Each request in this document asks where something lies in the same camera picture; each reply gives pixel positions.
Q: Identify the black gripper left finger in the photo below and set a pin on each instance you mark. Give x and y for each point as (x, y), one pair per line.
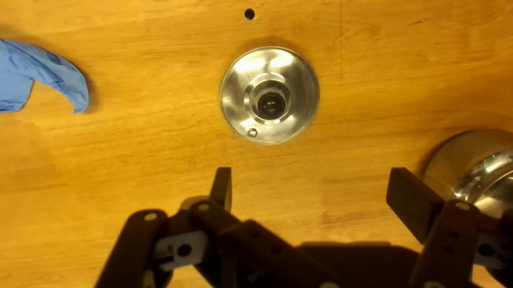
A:
(251, 245)

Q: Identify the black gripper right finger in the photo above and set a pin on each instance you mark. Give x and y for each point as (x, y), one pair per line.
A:
(427, 213)

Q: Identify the round steel kettle lid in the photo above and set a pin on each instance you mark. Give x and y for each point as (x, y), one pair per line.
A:
(270, 94)

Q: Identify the steel kettle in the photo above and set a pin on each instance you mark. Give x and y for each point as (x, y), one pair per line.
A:
(474, 160)

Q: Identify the blue cloth piece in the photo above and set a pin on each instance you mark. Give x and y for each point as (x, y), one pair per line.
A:
(33, 72)

